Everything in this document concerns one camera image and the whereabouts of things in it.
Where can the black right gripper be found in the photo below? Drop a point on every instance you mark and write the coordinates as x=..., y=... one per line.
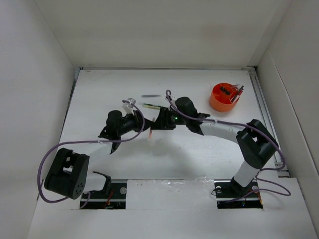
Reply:
x=163, y=121

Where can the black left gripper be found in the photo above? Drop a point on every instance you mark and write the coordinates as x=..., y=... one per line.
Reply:
x=138, y=120

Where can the brown marker pen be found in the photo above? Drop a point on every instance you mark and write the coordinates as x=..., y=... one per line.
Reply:
x=150, y=134

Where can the grey purple pen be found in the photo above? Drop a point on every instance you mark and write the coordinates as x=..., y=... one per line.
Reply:
x=151, y=96

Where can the black handled scissors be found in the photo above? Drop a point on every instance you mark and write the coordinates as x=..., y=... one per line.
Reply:
x=225, y=91

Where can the white marker red cap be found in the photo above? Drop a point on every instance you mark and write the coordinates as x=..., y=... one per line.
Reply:
x=237, y=94

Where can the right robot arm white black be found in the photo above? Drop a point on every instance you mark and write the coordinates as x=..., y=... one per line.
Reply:
x=255, y=142

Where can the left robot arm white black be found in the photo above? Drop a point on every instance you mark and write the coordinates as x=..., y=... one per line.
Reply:
x=68, y=171

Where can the green yellow highlighter pen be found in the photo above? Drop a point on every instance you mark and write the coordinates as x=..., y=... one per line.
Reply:
x=150, y=106

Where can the orange round divided container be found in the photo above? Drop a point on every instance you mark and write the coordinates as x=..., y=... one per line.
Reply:
x=220, y=101

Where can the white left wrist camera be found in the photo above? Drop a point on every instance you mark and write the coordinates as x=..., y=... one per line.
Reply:
x=128, y=105

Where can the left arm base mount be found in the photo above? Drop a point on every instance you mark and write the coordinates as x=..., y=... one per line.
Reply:
x=111, y=197

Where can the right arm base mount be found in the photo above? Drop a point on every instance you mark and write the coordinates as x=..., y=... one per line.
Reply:
x=229, y=196

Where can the aluminium rail right side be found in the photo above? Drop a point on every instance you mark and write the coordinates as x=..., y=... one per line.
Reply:
x=282, y=172

